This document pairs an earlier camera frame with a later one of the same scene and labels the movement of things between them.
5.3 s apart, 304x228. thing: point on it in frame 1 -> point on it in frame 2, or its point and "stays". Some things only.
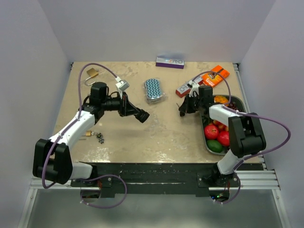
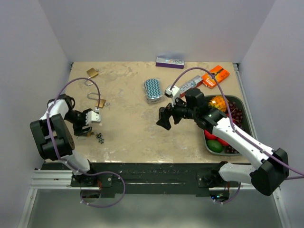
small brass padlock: [88, 133] stays
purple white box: [169, 63] stays
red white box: [185, 90] stays
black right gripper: [185, 107] -> [166, 113]
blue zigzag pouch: [152, 90] stays
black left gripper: [126, 108] -> [78, 129]
